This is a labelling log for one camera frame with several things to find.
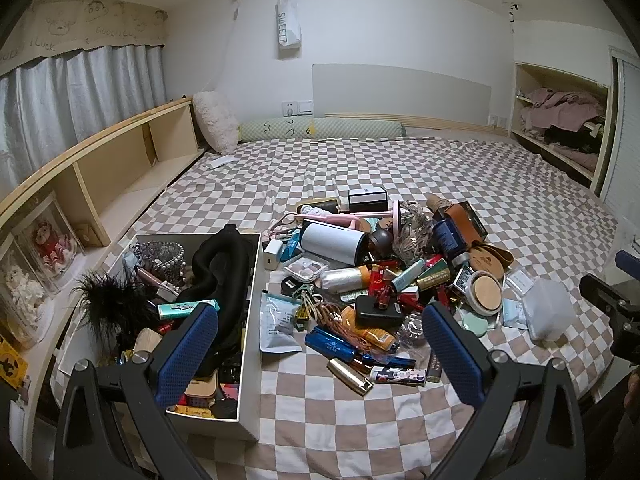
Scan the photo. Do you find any clear case with red doll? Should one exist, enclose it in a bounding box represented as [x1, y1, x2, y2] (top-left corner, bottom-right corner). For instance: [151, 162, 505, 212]
[11, 204, 87, 292]

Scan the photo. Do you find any black feather pompom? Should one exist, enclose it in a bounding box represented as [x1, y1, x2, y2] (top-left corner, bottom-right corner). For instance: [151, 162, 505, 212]
[71, 269, 162, 358]

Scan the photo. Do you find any grey curtain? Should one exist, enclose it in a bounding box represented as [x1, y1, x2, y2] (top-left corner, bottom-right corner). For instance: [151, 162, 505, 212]
[0, 44, 167, 173]

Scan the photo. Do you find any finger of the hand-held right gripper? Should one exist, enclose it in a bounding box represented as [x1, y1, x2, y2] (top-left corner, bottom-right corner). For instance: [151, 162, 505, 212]
[614, 247, 640, 273]
[579, 272, 640, 361]

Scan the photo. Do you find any dark round ball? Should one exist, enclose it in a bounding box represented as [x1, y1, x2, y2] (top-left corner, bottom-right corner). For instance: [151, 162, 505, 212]
[369, 229, 397, 257]

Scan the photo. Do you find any teal printed box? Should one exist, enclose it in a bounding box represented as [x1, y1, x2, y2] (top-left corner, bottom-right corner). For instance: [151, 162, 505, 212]
[157, 300, 221, 320]

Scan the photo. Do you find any pink clothes pile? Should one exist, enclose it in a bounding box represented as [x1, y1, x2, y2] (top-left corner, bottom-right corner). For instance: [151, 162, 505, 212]
[519, 87, 607, 136]

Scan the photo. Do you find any dark clothes pile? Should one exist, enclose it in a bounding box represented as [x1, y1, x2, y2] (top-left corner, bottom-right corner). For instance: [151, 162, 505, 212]
[544, 119, 605, 155]

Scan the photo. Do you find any wooden bedside shelf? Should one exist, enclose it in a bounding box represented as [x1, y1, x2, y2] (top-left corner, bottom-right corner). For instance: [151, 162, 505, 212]
[0, 97, 207, 441]

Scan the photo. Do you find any white storage box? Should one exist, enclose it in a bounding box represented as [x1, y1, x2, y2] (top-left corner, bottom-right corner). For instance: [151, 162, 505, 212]
[97, 232, 263, 442]

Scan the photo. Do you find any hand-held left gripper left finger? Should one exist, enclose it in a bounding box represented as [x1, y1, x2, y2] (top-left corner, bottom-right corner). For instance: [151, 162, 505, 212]
[52, 302, 221, 480]

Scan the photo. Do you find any tin with wooden lid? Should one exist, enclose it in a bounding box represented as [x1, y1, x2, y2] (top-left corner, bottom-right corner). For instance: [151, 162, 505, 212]
[451, 265, 504, 317]

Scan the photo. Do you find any light wooden block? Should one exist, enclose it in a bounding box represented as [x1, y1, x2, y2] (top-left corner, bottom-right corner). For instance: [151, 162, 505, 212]
[133, 327, 165, 357]

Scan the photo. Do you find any wooden wardrobe shelf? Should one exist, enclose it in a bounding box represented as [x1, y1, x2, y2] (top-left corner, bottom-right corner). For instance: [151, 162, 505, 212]
[510, 61, 615, 187]

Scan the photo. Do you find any crumpled clear plastic bag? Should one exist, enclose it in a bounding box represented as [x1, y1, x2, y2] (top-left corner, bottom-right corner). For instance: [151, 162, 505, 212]
[392, 201, 435, 262]

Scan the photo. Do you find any blue pen packet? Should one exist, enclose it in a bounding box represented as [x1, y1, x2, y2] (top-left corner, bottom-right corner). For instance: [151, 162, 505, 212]
[304, 327, 359, 362]

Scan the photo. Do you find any white square packet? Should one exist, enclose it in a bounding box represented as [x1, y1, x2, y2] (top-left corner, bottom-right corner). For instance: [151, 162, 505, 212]
[505, 270, 534, 294]

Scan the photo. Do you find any brown leather case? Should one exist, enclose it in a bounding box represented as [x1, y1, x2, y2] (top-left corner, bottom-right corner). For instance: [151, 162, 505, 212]
[444, 202, 489, 247]

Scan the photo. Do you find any yellow card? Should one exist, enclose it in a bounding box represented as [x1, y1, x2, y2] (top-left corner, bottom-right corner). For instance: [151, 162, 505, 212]
[0, 335, 27, 388]

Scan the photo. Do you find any white hanging paper bag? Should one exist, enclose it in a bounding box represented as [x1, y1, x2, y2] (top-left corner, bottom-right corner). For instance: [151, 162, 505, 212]
[275, 0, 304, 51]

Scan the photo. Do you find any gold lighter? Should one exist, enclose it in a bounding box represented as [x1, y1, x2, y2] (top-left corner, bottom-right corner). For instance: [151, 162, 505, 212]
[327, 357, 374, 396]

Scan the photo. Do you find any white charger plug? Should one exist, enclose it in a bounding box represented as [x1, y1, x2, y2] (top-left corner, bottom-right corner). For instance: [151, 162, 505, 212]
[263, 240, 285, 271]

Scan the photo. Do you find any small brown box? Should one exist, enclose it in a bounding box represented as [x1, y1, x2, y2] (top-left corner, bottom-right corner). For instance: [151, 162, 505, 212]
[75, 222, 111, 248]

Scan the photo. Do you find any black power bank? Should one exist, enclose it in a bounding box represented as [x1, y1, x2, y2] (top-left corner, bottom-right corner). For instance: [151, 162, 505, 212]
[354, 296, 405, 329]

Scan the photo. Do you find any green bolster pillow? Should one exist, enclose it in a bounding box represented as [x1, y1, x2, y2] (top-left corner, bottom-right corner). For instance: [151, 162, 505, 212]
[237, 117, 407, 142]

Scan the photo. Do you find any pink desk lamp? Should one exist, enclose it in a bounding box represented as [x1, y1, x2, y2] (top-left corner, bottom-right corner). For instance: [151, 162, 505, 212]
[299, 200, 407, 242]

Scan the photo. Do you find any translucent white plastic bag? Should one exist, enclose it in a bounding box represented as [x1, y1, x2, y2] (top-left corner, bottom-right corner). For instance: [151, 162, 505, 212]
[521, 279, 577, 342]

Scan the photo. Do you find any gold lipstick box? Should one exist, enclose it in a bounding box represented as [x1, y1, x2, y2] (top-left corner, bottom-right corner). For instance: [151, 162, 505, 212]
[416, 267, 453, 292]

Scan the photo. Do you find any brown leather strap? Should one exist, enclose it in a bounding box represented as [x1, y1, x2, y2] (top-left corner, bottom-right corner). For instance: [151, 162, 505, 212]
[469, 241, 514, 275]

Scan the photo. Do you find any clear eyeshadow palette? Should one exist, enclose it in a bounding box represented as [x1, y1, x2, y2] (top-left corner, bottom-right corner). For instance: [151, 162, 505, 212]
[283, 255, 332, 282]

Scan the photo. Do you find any face mask packet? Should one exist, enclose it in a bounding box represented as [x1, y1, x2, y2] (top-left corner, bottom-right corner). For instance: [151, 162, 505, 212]
[258, 292, 304, 354]

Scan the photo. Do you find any clear tape roll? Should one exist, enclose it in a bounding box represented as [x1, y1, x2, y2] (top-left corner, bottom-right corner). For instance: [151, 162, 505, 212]
[399, 312, 427, 347]

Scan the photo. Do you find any silver thread spool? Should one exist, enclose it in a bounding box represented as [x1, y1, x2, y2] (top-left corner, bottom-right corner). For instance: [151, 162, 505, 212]
[319, 266, 372, 295]

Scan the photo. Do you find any mint round compact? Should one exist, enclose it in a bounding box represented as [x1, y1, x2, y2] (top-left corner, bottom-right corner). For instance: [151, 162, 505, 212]
[462, 310, 494, 334]

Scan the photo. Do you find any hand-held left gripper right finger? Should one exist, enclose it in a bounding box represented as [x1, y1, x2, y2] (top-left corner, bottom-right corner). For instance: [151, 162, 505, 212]
[422, 301, 587, 480]

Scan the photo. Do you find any white fluffy pillow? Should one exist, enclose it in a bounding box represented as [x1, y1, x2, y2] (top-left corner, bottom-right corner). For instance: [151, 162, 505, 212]
[192, 91, 241, 155]

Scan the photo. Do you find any navy thread spool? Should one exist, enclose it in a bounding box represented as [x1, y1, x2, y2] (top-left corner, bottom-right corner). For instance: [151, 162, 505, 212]
[432, 220, 465, 262]

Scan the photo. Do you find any checkered bed sheet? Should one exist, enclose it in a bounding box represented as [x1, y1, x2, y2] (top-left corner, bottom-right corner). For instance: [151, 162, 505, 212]
[107, 137, 621, 480]

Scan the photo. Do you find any clear case with white doll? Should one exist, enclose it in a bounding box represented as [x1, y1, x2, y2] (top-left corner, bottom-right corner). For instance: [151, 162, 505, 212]
[0, 237, 57, 352]

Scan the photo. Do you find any orange cream tube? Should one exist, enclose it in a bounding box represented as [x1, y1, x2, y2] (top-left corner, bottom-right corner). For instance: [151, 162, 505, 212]
[350, 327, 397, 352]

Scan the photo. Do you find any white headboard panel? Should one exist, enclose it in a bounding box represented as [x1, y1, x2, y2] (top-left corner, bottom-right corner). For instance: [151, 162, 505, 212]
[312, 63, 493, 127]

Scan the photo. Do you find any black box white label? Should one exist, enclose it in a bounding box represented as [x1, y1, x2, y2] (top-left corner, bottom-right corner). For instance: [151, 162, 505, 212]
[348, 187, 390, 214]

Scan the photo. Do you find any cartoon print valance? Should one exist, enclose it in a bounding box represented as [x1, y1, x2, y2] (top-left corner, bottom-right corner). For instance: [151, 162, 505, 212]
[0, 0, 168, 77]

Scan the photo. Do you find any light blue packet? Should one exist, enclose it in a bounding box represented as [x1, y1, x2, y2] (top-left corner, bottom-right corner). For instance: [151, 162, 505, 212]
[501, 298, 526, 330]

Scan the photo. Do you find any orange cord bundle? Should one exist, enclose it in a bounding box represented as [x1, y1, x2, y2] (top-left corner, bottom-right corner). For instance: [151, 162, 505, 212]
[319, 302, 362, 348]

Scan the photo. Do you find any white cylinder speaker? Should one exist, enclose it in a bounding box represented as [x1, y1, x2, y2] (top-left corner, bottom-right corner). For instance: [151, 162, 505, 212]
[299, 220, 369, 267]

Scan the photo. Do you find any astronaut print lighter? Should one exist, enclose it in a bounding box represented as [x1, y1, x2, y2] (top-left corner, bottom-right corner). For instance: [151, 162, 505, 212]
[370, 365, 427, 387]

